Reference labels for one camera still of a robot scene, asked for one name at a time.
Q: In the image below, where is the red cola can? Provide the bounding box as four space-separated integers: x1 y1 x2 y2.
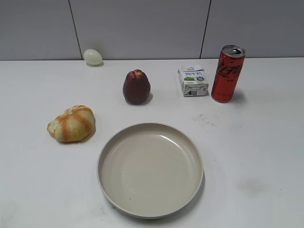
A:
211 45 246 103

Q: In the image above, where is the small white milk carton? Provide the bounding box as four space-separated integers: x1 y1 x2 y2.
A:
177 65 209 97

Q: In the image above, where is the white egg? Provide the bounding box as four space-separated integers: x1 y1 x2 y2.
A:
83 49 103 65

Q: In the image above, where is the dark red wax apple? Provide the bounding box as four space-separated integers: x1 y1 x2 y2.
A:
123 69 151 105

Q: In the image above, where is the orange striped bread roll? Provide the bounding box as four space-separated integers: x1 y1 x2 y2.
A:
47 105 95 143

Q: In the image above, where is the beige round plate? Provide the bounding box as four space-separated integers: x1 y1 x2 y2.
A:
97 123 204 219

